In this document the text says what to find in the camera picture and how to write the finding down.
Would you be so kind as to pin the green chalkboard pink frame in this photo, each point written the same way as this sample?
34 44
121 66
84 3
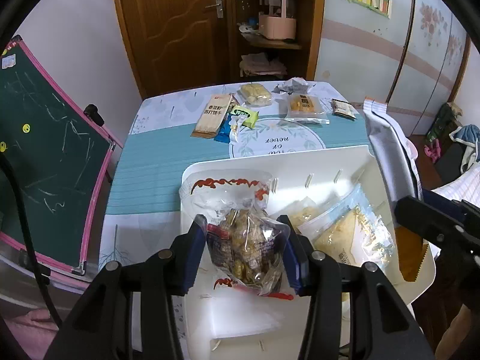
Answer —
59 157

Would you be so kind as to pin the yellow cake in clear wrap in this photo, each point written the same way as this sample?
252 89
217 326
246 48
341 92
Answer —
256 95

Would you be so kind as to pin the checked white bedsheet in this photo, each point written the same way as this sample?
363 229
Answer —
466 187

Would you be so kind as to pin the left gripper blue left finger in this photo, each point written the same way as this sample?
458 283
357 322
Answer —
187 250

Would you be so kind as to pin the blue white small packet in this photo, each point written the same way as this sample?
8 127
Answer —
229 130

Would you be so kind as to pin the wooden open shelf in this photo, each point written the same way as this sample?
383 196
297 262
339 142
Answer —
298 55

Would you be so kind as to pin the beige long cracker packet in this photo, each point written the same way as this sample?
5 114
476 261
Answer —
212 116

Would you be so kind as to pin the large clear bag yellow wafers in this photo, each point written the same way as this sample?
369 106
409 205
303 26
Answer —
350 232

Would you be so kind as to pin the orange cracker clear packet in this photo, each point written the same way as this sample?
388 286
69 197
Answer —
303 108

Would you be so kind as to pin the nut mix clear packet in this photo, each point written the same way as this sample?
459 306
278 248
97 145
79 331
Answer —
248 247

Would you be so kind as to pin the silver crumpled snack wrapper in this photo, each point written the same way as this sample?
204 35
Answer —
295 85

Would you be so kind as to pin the brown wooden door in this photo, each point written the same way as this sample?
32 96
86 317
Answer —
175 44

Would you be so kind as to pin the green small snack packet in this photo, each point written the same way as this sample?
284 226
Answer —
249 116

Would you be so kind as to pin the clear bag yellow puffs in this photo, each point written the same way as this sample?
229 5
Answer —
299 212

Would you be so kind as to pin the white plastic tray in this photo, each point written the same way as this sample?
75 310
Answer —
352 312

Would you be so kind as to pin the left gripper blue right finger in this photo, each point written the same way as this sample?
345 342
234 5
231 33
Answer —
296 261

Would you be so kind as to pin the small beige biscuit packet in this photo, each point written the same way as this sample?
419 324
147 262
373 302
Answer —
343 109

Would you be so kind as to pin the folded cloth on shelf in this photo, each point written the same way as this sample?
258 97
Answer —
258 65

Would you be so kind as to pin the teal round-print placemat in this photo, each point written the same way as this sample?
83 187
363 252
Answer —
151 165

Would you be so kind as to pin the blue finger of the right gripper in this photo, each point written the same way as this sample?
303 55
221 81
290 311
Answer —
425 221
443 204

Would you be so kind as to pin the pink basket on shelf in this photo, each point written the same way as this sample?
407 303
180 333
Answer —
279 23

